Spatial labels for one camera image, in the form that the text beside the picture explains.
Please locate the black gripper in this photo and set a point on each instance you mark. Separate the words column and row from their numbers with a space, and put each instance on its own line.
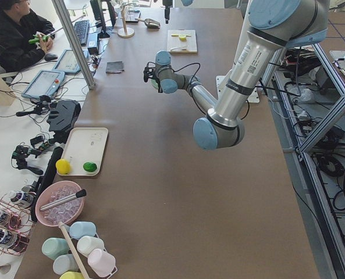
column 167, row 8
column 158, row 84

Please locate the green ceramic bowl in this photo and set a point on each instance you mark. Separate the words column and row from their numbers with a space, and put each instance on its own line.
column 154, row 84

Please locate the white ceramic spoon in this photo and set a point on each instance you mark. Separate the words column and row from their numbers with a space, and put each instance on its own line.
column 179, row 48

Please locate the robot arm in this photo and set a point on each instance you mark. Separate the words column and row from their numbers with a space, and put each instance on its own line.
column 273, row 25

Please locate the pink bowl with ice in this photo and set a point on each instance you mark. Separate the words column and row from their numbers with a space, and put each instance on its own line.
column 65, row 213

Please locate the metal scoop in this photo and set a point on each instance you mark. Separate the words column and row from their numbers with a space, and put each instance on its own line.
column 150, row 23

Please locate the bamboo cutting board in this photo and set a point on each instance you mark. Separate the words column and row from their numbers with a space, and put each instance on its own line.
column 191, row 42

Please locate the grey folded cloth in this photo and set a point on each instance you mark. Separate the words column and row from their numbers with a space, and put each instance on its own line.
column 114, row 67

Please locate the wooden stand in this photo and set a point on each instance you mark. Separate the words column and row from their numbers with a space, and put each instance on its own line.
column 125, row 31

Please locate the black keyboard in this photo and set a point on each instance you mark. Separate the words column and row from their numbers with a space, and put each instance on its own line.
column 81, row 29

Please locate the teach pendant tablet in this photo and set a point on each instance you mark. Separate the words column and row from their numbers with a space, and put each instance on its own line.
column 45, row 83
column 67, row 63

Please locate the beige tray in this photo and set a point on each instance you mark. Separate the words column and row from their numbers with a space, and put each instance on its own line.
column 85, row 144

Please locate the green lime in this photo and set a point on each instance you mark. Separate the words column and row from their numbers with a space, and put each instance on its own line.
column 90, row 167

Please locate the yellow lemon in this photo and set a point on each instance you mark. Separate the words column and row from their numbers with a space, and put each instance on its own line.
column 63, row 166

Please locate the seated person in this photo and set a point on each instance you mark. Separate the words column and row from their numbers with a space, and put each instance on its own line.
column 21, row 31

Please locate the white cup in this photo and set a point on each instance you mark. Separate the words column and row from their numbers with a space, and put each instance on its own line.
column 87, row 244

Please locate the pink cup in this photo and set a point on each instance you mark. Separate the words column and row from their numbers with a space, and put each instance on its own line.
column 102, row 262

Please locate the green cup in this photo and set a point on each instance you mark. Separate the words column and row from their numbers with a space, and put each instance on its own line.
column 54, row 247

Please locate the light blue cup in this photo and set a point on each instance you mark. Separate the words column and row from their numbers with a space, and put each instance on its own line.
column 64, row 263

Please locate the yellow cup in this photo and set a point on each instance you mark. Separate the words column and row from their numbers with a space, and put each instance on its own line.
column 71, row 275

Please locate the aluminium frame post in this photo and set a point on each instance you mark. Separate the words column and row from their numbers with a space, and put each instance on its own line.
column 67, row 25

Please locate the copper wire bottle rack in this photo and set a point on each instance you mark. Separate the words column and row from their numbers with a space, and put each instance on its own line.
column 16, row 221

